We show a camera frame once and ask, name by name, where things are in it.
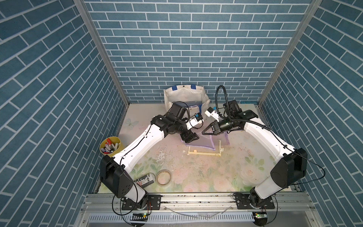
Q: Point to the yellow cup with markers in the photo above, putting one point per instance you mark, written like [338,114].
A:
[111,146]

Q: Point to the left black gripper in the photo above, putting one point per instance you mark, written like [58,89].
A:
[188,136]

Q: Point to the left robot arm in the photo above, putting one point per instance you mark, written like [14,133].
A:
[115,171]

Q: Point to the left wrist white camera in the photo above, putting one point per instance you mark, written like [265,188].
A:
[195,122]

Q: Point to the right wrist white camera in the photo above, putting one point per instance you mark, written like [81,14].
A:
[211,112]

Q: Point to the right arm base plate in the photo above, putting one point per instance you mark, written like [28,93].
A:
[248,202]

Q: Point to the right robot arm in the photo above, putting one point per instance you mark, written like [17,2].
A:
[291,163]

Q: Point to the yellow trimmed mesh pouch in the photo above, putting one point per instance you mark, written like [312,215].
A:
[216,149]

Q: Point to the white canvas tote bag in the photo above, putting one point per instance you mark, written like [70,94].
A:
[194,96]

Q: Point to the clear tape roll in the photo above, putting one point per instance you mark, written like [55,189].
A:
[163,178]

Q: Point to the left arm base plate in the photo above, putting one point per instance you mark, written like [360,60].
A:
[149,201]

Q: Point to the wrist white camera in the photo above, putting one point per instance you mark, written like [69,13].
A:
[195,122]
[211,112]

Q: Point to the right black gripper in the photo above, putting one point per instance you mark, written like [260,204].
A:
[215,128]

